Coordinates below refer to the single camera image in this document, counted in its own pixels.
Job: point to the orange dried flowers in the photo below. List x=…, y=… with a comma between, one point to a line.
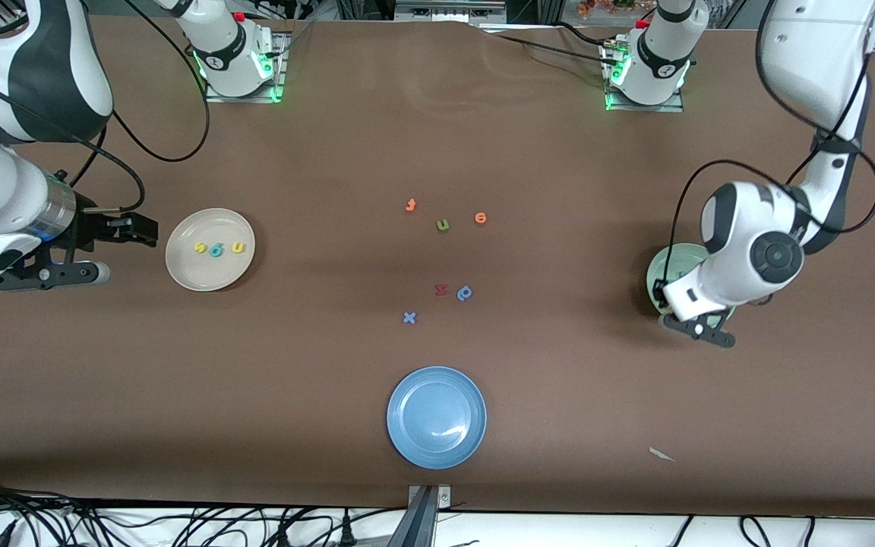
x=597, y=7

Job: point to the beige round plate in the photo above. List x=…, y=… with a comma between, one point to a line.
x=210, y=273

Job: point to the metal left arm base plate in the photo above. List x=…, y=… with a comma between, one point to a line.
x=642, y=109

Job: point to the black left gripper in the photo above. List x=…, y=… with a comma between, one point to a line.
x=658, y=294

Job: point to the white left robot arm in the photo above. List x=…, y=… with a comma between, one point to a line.
x=741, y=228

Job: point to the grey equipment box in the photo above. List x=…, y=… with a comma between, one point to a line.
x=445, y=9

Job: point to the blue foam letter p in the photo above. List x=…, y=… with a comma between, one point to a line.
x=465, y=293

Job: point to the green round plate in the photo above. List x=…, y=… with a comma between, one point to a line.
x=687, y=254

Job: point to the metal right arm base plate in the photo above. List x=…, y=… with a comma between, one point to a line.
x=282, y=53

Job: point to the teal foam letter q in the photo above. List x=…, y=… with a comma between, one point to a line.
x=215, y=251

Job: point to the brown table cover sheet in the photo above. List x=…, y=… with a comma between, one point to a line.
x=103, y=380

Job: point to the blue round plate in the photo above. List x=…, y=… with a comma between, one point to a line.
x=436, y=418

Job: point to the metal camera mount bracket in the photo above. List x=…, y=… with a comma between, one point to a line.
x=422, y=524

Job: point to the small white paper scrap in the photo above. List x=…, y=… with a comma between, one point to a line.
x=660, y=453

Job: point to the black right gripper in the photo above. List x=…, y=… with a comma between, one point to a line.
x=91, y=226

